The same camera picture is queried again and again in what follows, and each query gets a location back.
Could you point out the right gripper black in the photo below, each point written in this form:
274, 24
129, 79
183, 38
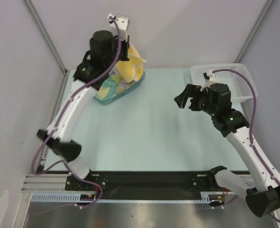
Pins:
194, 102

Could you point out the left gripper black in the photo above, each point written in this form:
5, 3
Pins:
124, 45

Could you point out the yellow chick face towel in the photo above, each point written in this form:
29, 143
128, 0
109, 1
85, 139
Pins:
133, 69

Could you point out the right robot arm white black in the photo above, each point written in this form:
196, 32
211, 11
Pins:
262, 194

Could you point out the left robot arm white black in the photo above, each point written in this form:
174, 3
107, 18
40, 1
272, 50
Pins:
87, 80

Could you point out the teal and yellow towel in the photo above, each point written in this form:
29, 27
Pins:
109, 90

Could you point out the teal transparent plastic bin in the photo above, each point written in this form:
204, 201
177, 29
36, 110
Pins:
120, 90

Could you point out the white perforated plastic basket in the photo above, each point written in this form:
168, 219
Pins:
240, 90

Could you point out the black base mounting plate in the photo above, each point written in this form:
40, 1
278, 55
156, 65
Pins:
147, 185

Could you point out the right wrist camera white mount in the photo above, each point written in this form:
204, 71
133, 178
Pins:
210, 79

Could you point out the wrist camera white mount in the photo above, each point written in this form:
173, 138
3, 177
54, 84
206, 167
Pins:
210, 79
119, 24

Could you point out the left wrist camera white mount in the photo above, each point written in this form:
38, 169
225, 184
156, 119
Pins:
119, 24

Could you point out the left aluminium frame post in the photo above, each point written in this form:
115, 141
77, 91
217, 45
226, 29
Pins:
44, 33

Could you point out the aluminium frame post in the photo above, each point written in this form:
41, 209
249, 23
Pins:
266, 9
44, 33

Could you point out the right aluminium frame post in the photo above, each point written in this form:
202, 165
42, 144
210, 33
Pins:
266, 9

